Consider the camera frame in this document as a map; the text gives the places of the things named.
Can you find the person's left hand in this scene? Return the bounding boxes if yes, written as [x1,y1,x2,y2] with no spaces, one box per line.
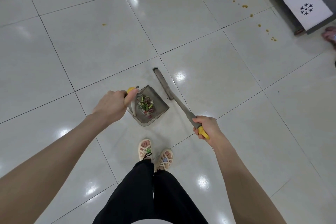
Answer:
[92,89,139,127]

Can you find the person's right hand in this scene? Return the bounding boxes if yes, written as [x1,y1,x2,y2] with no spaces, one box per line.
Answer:
[192,115,224,144]

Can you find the leaf debris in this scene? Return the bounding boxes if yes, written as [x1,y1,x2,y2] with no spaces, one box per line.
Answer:
[137,95,155,119]

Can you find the grey dustpan with yellow-tipped handle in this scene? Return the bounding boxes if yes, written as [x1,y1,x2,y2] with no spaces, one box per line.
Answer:
[126,84,170,127]

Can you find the grey broom with yellow cap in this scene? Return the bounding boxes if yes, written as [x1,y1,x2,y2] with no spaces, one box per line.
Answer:
[153,68,210,140]

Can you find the person's left forearm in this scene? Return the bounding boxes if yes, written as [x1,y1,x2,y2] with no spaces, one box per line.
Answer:
[0,113,116,224]

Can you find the person's right forearm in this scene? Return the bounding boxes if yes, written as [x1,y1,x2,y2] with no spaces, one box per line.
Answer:
[214,137,288,224]

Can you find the person's left beige sandal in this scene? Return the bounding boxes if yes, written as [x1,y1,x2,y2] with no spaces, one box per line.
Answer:
[138,139,153,161]

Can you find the person's beige sandal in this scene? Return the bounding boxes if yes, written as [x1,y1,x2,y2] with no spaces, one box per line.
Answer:
[138,139,153,161]
[154,149,174,172]

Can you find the person's right beige sandal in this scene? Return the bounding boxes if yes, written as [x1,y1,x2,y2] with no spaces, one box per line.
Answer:
[154,149,174,172]

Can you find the person's black trousers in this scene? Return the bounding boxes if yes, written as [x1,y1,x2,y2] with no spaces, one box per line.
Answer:
[92,159,209,224]

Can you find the person's white shirt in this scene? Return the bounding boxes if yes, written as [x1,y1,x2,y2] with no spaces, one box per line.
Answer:
[131,218,174,224]

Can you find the orange liquid spill drops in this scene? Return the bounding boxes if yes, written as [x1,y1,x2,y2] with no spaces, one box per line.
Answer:
[101,0,278,42]

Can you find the pink string mop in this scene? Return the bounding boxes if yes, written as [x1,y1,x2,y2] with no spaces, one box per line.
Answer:
[322,26,336,48]

